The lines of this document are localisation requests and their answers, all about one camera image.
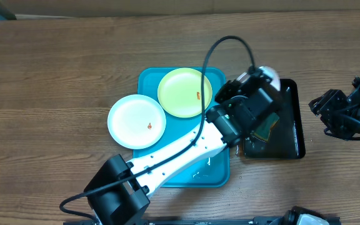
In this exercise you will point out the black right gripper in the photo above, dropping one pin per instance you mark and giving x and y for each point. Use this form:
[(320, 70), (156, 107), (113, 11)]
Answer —
[(329, 106)]

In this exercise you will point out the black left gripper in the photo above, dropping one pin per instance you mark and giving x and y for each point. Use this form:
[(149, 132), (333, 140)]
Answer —
[(230, 92)]

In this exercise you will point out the green yellow sponge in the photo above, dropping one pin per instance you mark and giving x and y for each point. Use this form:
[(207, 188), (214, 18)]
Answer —
[(263, 131)]

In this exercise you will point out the white plate with red stain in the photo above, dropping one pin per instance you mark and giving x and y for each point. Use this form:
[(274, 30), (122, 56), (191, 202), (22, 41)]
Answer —
[(270, 72)]

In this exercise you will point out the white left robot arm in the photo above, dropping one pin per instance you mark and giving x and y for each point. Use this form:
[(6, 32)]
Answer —
[(120, 191)]

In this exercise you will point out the black water tray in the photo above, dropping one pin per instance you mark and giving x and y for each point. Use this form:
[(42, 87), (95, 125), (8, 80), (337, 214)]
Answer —
[(286, 140)]

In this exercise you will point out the blue plastic tray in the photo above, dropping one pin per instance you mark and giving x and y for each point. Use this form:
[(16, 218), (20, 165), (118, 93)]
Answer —
[(212, 172)]

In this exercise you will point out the yellow-green plate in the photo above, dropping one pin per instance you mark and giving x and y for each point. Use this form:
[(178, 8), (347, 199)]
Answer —
[(179, 92)]

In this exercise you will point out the black rail at table edge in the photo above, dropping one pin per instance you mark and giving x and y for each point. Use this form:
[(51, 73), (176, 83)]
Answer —
[(258, 220)]

